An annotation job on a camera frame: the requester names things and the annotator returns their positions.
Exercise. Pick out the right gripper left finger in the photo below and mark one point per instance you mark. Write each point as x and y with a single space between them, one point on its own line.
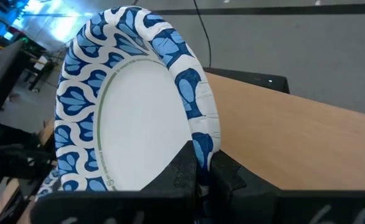
179 174

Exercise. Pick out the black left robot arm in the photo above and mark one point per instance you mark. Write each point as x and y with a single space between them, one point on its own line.
11 155

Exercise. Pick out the white patterned bowl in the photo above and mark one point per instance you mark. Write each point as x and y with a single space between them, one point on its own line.
139 124

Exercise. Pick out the blue patterned paper plate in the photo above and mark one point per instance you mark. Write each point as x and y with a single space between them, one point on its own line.
47 183

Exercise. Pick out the wooden shelf with black frame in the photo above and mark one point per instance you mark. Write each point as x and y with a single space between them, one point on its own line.
294 140

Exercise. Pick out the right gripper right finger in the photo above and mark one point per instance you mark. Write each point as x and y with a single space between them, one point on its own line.
229 177

